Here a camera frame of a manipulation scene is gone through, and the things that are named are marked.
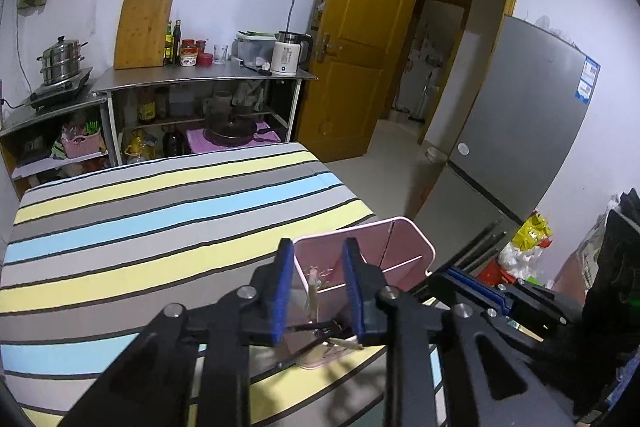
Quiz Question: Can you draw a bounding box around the white plastic bag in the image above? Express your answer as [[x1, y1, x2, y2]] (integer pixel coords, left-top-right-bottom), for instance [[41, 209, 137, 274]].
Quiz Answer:
[[497, 242, 546, 280]]

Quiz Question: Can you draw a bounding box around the red plastic stool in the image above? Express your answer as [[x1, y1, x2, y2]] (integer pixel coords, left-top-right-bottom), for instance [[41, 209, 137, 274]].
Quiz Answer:
[[475, 262, 523, 288]]

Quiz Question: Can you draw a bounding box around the purple mat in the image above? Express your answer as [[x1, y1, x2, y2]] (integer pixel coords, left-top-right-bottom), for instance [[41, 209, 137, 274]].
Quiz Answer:
[[186, 124, 283, 154]]

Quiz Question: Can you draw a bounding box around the yellow oil bottle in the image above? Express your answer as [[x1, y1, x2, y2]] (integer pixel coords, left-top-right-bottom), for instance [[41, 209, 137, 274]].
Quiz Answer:
[[122, 129, 156, 165]]

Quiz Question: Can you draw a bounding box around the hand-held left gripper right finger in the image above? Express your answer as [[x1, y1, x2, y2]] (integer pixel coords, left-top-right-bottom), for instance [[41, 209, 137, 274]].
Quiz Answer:
[[341, 237, 576, 427]]

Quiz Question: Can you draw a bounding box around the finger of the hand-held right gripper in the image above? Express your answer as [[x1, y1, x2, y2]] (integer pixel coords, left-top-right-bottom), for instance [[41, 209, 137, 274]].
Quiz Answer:
[[446, 268, 517, 308], [424, 274, 501, 310]]

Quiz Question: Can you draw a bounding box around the yellow snack bag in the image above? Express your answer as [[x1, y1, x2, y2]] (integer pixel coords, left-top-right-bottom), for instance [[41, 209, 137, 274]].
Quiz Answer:
[[509, 211, 555, 253]]

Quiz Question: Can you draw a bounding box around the black frying pan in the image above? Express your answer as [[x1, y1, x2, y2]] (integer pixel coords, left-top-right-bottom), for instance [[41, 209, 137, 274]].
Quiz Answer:
[[205, 117, 281, 146]]

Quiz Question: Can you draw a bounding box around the pink plastic basket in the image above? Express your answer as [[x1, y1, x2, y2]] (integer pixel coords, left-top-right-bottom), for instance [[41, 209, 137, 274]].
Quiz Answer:
[[60, 132, 108, 160]]

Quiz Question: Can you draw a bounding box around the yellow wooden door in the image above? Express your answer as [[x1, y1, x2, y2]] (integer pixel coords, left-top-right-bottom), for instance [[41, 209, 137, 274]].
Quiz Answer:
[[296, 0, 426, 162]]

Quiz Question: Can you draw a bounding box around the brown sauce bottle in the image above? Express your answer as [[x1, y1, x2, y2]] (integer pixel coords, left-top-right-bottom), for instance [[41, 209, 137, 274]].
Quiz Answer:
[[136, 87, 157, 125]]

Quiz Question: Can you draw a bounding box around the pink plastic utensil holder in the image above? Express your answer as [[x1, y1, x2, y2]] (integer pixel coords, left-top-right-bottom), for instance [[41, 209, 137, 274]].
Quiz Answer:
[[291, 217, 437, 370]]

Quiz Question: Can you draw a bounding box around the grey refrigerator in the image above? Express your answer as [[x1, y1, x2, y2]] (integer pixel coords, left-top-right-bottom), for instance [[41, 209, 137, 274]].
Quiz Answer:
[[415, 14, 602, 253]]

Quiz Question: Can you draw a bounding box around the striped tablecloth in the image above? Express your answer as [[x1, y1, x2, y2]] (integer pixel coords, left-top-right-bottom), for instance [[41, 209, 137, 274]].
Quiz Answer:
[[0, 142, 446, 427]]

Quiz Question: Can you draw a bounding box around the metal kitchen shelf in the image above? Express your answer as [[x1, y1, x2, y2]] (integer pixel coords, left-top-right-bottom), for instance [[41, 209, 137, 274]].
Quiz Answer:
[[92, 59, 318, 168]]

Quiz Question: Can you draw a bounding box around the wooden cutting board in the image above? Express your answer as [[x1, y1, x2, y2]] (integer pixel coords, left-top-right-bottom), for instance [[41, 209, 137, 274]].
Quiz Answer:
[[113, 0, 175, 70]]

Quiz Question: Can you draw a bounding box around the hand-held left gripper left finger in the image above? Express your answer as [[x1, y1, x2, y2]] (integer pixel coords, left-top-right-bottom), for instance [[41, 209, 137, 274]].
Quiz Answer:
[[60, 237, 296, 427]]

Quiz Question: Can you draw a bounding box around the dark sauce bottle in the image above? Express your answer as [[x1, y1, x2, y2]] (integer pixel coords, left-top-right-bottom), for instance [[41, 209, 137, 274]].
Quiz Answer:
[[162, 124, 188, 158]]

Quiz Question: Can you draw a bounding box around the clear plastic storage box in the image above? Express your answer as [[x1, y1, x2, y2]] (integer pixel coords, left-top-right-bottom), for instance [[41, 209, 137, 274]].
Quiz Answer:
[[235, 29, 278, 68]]

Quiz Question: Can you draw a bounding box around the white electric kettle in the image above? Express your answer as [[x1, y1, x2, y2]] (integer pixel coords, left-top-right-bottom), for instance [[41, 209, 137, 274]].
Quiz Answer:
[[270, 31, 313, 78]]

